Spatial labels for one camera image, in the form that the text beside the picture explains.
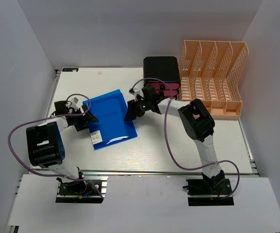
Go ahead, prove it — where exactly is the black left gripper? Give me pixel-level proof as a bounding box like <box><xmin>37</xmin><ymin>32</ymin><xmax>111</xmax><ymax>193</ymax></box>
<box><xmin>70</xmin><ymin>104</ymin><xmax>99</xmax><ymax>132</ymax></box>

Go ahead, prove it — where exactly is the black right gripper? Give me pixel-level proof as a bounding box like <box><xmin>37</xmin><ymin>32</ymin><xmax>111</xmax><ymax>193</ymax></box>
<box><xmin>124</xmin><ymin>98</ymin><xmax>151</xmax><ymax>122</ymax></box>

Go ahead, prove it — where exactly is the blue plastic document case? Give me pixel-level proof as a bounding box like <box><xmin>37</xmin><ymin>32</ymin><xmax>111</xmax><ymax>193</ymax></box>
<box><xmin>82</xmin><ymin>89</ymin><xmax>137</xmax><ymax>150</ymax></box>

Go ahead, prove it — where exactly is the black pink drawer organizer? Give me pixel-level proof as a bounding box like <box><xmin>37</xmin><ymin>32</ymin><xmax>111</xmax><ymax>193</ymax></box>
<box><xmin>143</xmin><ymin>56</ymin><xmax>181</xmax><ymax>100</ymax></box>

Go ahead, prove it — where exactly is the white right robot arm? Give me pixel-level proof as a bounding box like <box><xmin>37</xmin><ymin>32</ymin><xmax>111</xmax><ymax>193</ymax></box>
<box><xmin>124</xmin><ymin>85</ymin><xmax>225</xmax><ymax>194</ymax></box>

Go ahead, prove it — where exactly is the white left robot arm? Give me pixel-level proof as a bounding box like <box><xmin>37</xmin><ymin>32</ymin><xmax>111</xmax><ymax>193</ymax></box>
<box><xmin>26</xmin><ymin>98</ymin><xmax>99</xmax><ymax>194</ymax></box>

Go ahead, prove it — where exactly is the black label sticker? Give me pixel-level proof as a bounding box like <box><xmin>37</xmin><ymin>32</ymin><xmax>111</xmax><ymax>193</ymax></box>
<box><xmin>62</xmin><ymin>67</ymin><xmax>79</xmax><ymax>72</ymax></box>

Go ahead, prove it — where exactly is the peach plastic file organizer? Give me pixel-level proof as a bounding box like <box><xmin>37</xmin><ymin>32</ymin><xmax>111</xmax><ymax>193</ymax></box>
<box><xmin>178</xmin><ymin>40</ymin><xmax>249</xmax><ymax>120</ymax></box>

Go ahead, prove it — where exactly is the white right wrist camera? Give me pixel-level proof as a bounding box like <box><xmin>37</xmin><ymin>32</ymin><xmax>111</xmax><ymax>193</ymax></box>
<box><xmin>129</xmin><ymin>88</ymin><xmax>143</xmax><ymax>101</ymax></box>

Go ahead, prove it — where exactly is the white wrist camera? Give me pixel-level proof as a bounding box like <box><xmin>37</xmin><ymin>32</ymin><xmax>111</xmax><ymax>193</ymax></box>
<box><xmin>66</xmin><ymin>97</ymin><xmax>79</xmax><ymax>112</ymax></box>
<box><xmin>129</xmin><ymin>88</ymin><xmax>143</xmax><ymax>101</ymax></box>

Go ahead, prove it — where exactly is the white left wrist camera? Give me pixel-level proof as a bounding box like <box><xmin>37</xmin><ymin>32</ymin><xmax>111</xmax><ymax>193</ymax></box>
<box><xmin>66</xmin><ymin>97</ymin><xmax>79</xmax><ymax>112</ymax></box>

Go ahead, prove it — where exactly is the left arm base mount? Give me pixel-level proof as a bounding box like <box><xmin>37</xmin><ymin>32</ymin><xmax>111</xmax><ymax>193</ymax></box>
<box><xmin>55</xmin><ymin>178</ymin><xmax>106</xmax><ymax>204</ymax></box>

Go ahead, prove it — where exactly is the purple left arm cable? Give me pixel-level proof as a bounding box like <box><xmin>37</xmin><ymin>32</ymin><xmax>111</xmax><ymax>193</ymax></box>
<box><xmin>8</xmin><ymin>94</ymin><xmax>105</xmax><ymax>200</ymax></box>

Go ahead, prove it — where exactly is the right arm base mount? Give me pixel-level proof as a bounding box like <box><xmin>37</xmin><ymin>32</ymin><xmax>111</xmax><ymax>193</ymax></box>
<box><xmin>182</xmin><ymin>179</ymin><xmax>234</xmax><ymax>206</ymax></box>

